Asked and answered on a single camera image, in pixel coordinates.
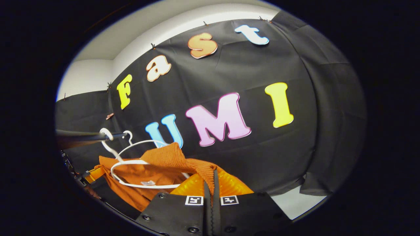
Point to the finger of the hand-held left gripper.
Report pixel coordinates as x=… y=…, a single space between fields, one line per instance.
x=93 y=174

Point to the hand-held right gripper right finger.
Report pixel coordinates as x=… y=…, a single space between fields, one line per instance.
x=249 y=213

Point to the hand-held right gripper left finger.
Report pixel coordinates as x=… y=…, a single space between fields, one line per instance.
x=174 y=213

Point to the white clothes hanger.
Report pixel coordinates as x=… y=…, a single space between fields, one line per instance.
x=144 y=141
x=154 y=186

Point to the black clothes rack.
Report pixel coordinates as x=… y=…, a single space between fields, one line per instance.
x=82 y=136

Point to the set of backdrop clips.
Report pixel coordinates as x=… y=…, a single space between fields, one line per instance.
x=110 y=115

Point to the black backdrop cloth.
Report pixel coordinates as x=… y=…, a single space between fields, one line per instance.
x=311 y=98

